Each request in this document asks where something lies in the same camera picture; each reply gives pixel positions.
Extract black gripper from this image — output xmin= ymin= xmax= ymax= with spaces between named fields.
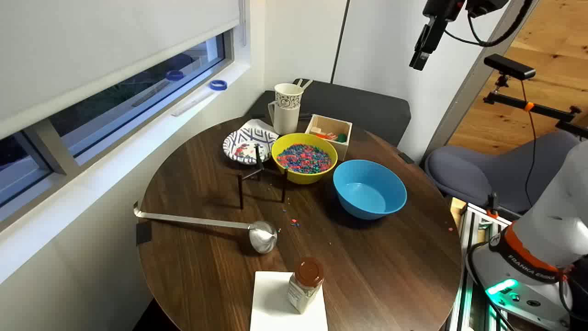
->
xmin=409 ymin=0 xmax=468 ymax=71

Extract white patterned paper plate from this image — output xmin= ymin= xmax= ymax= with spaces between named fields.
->
xmin=221 ymin=117 xmax=282 ymax=167

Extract blue bowl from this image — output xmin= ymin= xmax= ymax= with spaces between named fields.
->
xmin=332 ymin=158 xmax=411 ymax=222

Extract yellow bowl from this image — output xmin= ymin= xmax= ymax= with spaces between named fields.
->
xmin=271 ymin=130 xmax=341 ymax=185

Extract black couch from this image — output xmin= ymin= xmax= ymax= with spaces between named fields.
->
xmin=245 ymin=77 xmax=412 ymax=148

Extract light wooden box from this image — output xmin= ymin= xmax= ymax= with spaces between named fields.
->
xmin=304 ymin=112 xmax=355 ymax=161

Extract grey chair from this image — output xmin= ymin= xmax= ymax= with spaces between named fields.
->
xmin=423 ymin=126 xmax=581 ymax=216

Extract colourful candies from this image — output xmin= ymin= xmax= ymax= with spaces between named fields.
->
xmin=276 ymin=143 xmax=337 ymax=174

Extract light wooden board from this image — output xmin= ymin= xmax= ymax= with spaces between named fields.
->
xmin=449 ymin=196 xmax=469 ymax=231

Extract metal ladle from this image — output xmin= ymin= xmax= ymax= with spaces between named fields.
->
xmin=133 ymin=204 xmax=282 ymax=255

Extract spice jar brown lid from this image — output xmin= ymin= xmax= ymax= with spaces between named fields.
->
xmin=286 ymin=257 xmax=328 ymax=316

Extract white paper sheet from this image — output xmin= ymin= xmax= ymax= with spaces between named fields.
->
xmin=249 ymin=268 xmax=332 ymax=331

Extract white roller blind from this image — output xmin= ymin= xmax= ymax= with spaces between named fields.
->
xmin=0 ymin=0 xmax=243 ymax=139

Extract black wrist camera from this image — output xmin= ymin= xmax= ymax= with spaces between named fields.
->
xmin=466 ymin=0 xmax=512 ymax=18

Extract black camera on stand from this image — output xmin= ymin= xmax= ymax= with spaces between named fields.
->
xmin=482 ymin=51 xmax=539 ymax=82

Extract thin black wall cable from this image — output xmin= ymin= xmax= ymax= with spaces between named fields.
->
xmin=330 ymin=0 xmax=354 ymax=86

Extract black camera stand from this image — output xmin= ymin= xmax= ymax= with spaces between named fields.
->
xmin=482 ymin=71 xmax=588 ymax=139

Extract thin black camera cable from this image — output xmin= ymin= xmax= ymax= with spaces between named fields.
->
xmin=519 ymin=79 xmax=543 ymax=207

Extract white mug with handle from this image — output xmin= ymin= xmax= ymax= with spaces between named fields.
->
xmin=267 ymin=97 xmax=304 ymax=136

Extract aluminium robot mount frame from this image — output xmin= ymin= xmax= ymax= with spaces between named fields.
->
xmin=449 ymin=198 xmax=513 ymax=331

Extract blue tape ring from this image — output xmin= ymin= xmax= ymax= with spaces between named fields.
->
xmin=207 ymin=77 xmax=230 ymax=93

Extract black wire stand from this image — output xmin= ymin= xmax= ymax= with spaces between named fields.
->
xmin=238 ymin=159 xmax=289 ymax=209

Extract window with grey frame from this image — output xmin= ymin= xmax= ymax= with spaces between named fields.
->
xmin=0 ymin=33 xmax=236 ymax=213

